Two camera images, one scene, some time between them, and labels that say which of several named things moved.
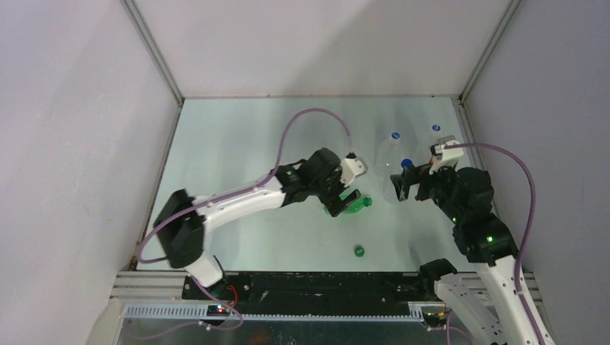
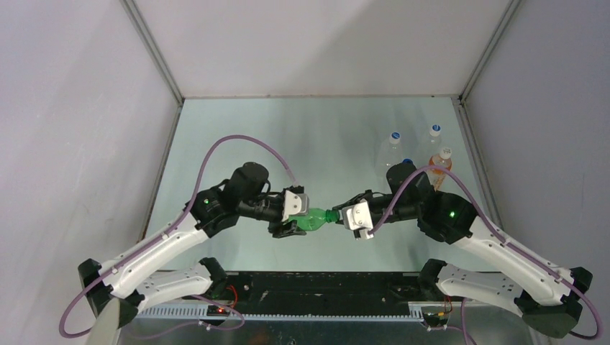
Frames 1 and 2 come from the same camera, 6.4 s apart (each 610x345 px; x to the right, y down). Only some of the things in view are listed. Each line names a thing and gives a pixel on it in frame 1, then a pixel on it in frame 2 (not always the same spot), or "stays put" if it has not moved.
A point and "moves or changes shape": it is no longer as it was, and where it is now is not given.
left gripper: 334,201 -> 279,230
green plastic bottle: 354,206 moves or changes shape
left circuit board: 217,310 stays put
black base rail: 326,292 stays put
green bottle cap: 359,251 moves or changes shape
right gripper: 416,174 -> 367,195
